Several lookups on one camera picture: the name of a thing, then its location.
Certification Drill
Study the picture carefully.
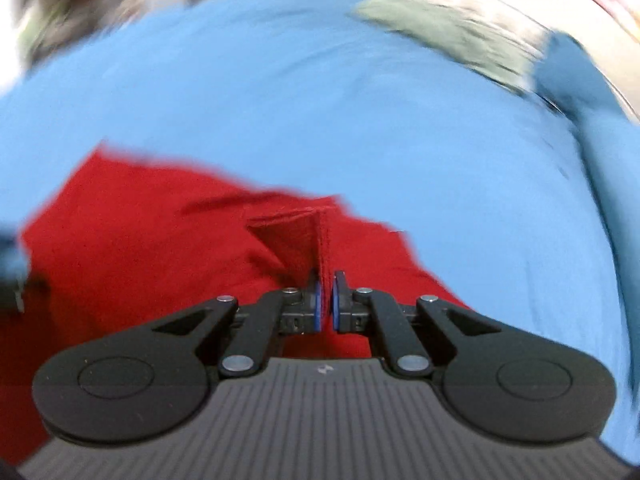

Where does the blue bed sheet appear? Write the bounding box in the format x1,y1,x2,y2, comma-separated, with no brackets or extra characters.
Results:
0,0,640,463

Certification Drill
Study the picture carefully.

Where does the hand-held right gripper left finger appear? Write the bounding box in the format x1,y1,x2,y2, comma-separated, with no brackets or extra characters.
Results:
150,269,323,378

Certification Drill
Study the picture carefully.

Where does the red cloth garment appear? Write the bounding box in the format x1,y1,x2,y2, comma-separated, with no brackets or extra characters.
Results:
0,146,471,466

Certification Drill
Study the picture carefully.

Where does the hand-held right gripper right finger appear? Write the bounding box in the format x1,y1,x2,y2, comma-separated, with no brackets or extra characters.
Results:
332,270,503,381

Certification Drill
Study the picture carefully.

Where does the green cloth garment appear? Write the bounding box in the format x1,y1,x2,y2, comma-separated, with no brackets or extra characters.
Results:
353,0,538,96

